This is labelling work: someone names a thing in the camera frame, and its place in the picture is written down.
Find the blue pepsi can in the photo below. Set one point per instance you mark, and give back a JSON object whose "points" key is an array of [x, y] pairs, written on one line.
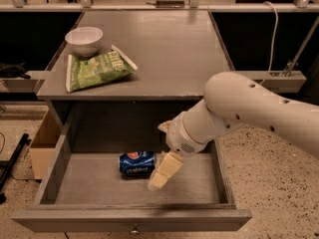
{"points": [[137, 163]]}

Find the metal drawer knob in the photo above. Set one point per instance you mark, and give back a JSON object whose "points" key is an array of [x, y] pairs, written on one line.
{"points": [[135, 231]]}

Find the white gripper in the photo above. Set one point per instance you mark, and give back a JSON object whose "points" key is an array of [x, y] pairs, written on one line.
{"points": [[179, 137]]}

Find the white ceramic bowl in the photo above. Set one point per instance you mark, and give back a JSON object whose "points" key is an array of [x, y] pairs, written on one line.
{"points": [[85, 41]]}

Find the open grey top drawer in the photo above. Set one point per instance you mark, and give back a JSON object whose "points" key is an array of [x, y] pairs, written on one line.
{"points": [[84, 191]]}

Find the green chip bag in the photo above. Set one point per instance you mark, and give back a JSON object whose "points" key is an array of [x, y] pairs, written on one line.
{"points": [[98, 70]]}

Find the cardboard box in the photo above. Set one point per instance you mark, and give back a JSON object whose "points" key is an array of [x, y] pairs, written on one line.
{"points": [[43, 145]]}

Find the black object on shelf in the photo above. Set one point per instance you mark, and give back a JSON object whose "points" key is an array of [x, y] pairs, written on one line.
{"points": [[13, 71]]}

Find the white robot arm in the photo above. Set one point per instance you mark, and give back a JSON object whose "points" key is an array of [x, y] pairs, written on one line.
{"points": [[231, 100]]}

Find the black stand leg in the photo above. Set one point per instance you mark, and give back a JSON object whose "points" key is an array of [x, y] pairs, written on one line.
{"points": [[6, 166]]}

